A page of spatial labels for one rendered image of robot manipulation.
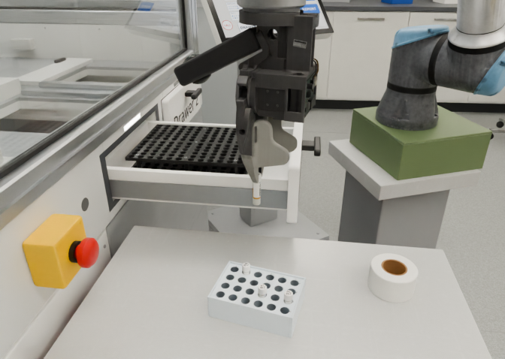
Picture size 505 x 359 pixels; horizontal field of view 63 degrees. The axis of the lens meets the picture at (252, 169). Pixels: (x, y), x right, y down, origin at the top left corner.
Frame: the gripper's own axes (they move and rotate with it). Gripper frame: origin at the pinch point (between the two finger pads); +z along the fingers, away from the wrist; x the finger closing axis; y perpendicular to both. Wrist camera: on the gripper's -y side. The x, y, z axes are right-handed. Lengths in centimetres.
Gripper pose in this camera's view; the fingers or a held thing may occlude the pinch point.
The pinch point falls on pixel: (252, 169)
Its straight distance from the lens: 54.9
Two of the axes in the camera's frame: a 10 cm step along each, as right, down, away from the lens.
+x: 3.2, -4.2, 8.5
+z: 0.0, 8.9, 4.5
